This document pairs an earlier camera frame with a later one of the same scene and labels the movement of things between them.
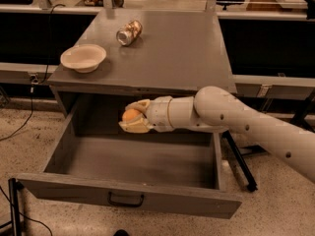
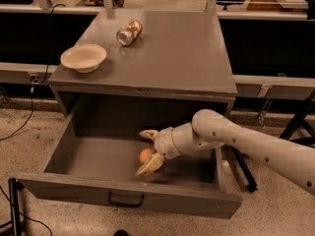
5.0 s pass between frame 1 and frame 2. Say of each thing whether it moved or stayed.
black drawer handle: stayed
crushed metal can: stayed
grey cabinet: stayed
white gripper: moved
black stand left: stayed
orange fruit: moved
